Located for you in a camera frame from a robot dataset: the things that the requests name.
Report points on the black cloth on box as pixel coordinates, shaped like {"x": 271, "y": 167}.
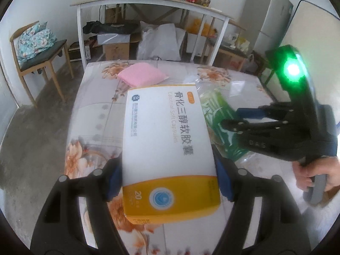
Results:
{"x": 97, "y": 27}

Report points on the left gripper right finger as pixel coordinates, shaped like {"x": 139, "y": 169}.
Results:
{"x": 280, "y": 230}

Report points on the pink sponge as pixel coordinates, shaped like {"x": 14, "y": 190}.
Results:
{"x": 142, "y": 75}

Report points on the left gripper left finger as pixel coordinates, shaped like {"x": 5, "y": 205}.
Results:
{"x": 59, "y": 228}

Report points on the cardboard box under table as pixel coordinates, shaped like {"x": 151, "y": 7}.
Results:
{"x": 115, "y": 46}

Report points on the white leaning board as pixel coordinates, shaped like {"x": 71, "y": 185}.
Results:
{"x": 314, "y": 31}

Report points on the white and yellow medicine box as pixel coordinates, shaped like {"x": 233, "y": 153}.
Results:
{"x": 168, "y": 168}

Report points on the floral fabric on chair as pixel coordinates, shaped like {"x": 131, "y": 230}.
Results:
{"x": 33, "y": 41}

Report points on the grey refrigerator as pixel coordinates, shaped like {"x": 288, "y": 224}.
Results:
{"x": 265, "y": 23}

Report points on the white long table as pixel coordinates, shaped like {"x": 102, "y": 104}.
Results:
{"x": 174, "y": 6}

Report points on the white plastic sack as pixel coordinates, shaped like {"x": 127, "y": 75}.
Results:
{"x": 160, "y": 42}

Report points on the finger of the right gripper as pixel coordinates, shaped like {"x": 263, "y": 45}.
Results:
{"x": 265, "y": 129}
{"x": 275, "y": 111}

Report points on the person's right hand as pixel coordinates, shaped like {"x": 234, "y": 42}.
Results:
{"x": 327, "y": 165}

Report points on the green plastic bottle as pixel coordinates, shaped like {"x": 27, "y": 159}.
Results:
{"x": 215, "y": 110}

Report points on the wooden chair with cushion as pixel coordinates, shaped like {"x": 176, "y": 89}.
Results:
{"x": 39, "y": 62}

